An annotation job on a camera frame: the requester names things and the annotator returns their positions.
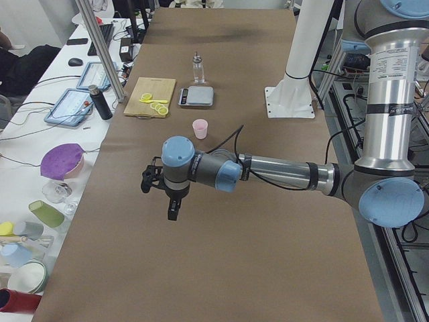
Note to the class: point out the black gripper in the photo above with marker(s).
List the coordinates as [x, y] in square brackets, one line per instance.
[176, 193]

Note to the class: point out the pink plastic cup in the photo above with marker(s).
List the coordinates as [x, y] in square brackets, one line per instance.
[200, 127]

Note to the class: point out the glass sauce bottle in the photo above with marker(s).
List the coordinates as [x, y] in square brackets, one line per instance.
[198, 69]

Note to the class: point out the silver kitchen scale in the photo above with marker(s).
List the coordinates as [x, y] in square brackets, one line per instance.
[196, 96]

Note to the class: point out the green plastic cup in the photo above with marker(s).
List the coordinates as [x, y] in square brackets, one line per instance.
[47, 214]

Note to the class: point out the grey cup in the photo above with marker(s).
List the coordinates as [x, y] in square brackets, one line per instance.
[28, 229]

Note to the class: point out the light blue cup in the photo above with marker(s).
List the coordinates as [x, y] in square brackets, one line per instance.
[16, 255]

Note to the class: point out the yellow cup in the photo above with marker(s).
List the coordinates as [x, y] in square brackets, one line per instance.
[6, 229]

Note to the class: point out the red cup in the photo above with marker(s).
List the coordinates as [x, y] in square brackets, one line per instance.
[13, 301]

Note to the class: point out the lemon slice near edge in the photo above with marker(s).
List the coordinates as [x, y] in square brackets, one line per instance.
[163, 111]

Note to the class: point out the middle lemon slice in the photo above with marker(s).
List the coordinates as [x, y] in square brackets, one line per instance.
[157, 106]

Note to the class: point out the lemon slice by knife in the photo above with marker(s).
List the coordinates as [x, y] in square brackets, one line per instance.
[146, 97]

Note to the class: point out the black thermos bottle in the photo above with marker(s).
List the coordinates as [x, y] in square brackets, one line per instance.
[100, 102]

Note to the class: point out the bamboo cutting board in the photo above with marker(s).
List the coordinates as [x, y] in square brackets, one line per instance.
[160, 88]

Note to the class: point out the wine glass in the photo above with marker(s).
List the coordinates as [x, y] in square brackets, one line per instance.
[60, 193]

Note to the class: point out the purple cloth on bowl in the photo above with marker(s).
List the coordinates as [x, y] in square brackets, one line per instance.
[63, 162]

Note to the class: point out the near blue teach pendant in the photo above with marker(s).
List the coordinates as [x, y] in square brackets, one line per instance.
[70, 109]

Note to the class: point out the blue teach pendant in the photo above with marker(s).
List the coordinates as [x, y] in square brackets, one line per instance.
[93, 74]
[70, 109]

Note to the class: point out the far blue teach pendant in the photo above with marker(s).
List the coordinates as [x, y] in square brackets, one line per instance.
[93, 74]

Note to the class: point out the black power adapter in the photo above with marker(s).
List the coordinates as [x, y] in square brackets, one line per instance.
[126, 50]

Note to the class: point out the white green-rimmed bowl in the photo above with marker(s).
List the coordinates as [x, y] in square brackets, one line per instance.
[30, 278]

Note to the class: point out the black computer mouse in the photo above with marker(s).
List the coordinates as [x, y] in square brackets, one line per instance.
[75, 62]

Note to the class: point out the black smartphone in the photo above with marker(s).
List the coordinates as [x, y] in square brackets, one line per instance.
[77, 41]

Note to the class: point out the person at desk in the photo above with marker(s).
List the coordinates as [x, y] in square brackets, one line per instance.
[19, 74]

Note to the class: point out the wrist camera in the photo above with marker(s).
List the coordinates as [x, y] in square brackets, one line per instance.
[153, 177]

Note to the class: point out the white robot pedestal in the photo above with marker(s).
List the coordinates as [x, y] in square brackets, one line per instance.
[292, 96]

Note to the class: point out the aluminium frame post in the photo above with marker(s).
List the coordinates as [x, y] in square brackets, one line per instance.
[97, 39]

